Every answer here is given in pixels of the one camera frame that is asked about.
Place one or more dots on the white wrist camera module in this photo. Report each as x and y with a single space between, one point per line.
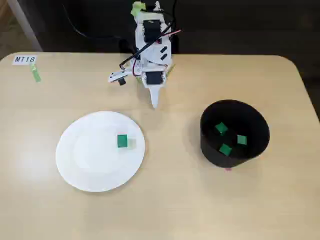
115 76

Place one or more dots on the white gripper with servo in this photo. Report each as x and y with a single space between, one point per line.
153 78

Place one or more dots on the green cube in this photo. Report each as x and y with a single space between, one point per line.
221 128
225 149
241 139
122 140

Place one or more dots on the green masking tape wrap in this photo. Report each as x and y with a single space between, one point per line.
137 7

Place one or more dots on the white paper plate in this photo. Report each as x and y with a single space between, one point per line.
95 160

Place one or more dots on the white MT18 label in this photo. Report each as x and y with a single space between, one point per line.
24 59

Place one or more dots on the black pot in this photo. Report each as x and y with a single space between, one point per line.
212 157

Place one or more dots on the white metal pole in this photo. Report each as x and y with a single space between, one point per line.
26 27

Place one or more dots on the red tape piece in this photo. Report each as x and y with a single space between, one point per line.
228 169

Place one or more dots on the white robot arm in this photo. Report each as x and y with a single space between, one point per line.
155 53

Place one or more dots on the long green tape strip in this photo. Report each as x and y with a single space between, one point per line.
138 80

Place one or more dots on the green tape strip with writing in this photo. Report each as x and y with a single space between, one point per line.
35 73

